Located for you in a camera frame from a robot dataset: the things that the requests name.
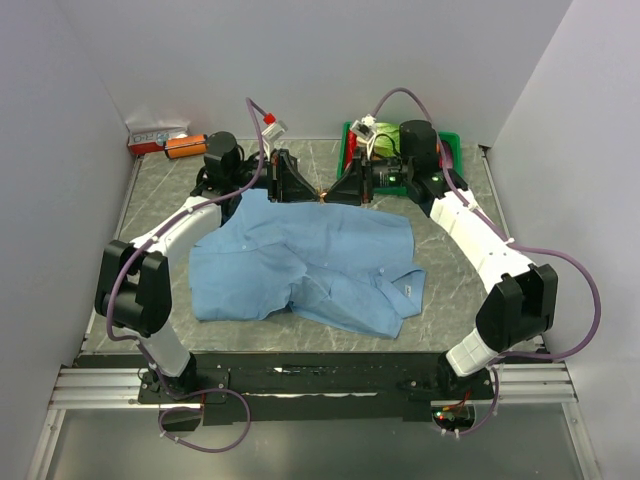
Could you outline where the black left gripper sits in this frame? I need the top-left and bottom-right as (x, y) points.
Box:
(230, 149), (321, 204)

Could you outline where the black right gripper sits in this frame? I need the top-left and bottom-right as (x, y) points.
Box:
(322, 147), (412, 208)

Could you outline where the light blue shirt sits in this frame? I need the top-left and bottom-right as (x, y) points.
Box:
(189, 190), (426, 339)

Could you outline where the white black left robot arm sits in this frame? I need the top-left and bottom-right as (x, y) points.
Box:
(94, 132), (318, 402)

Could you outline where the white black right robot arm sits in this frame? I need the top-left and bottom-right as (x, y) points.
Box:
(322, 116), (558, 399)

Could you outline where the red chili pepper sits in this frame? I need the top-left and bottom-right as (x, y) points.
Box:
(345, 131), (357, 167)

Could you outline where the green white cabbage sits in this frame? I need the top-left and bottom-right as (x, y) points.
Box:
(373, 123), (400, 157)

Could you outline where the purple eggplant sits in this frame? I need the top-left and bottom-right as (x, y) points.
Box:
(441, 141), (455, 170)

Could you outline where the green plastic crate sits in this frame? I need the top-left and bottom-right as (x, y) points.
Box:
(336, 121), (464, 196)

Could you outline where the orange cylindrical bottle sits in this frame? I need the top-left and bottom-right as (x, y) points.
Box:
(164, 134), (208, 160)

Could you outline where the red white carton box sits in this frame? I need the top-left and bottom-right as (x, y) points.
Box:
(127, 125), (189, 157)

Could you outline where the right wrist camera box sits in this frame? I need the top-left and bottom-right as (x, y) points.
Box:
(349, 115), (377, 145)

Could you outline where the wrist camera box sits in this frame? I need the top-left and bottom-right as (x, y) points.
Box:
(261, 113), (288, 143)
(349, 115), (377, 145)

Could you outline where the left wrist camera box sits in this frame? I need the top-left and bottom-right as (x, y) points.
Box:
(261, 113), (288, 143)

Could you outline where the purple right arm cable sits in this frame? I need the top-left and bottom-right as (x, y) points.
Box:
(367, 88), (601, 439)

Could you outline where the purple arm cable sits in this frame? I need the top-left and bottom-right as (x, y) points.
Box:
(105, 97), (279, 401)
(367, 88), (601, 439)

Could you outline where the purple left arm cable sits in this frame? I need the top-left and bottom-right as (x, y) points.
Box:
(105, 97), (279, 401)

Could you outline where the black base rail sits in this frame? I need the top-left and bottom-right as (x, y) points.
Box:
(137, 352), (551, 426)

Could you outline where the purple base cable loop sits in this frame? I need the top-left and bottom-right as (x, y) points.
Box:
(158, 389), (252, 455)

